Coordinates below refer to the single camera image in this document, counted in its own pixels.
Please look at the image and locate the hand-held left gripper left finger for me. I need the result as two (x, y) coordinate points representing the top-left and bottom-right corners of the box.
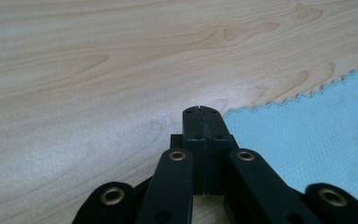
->
(170, 105), (208, 196)

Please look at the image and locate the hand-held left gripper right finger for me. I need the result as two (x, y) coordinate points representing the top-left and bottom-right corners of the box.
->
(200, 105), (240, 196)

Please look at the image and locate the light teal cleaning cloth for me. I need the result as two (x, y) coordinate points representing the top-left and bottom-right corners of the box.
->
(222, 58), (358, 217)

